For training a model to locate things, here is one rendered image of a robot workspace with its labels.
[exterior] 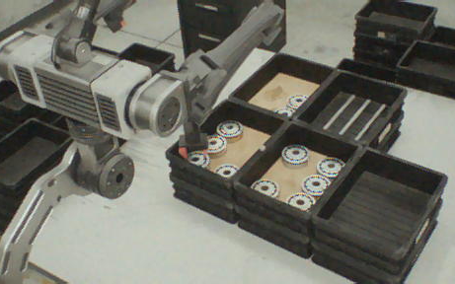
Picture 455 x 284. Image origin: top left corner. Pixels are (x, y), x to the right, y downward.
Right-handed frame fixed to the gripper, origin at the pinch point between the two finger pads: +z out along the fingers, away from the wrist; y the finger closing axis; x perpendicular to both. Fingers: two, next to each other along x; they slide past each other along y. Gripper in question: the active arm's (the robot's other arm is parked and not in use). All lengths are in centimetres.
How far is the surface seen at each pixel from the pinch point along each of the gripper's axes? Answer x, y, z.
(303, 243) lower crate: 36, -35, 9
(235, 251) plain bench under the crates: 31.6, -12.2, 16.9
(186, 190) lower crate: 6.4, 4.5, 10.2
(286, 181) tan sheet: 12.1, -32.4, 3.9
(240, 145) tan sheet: -10.3, -17.0, 4.2
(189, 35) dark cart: -175, 9, 48
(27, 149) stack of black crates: -61, 86, 39
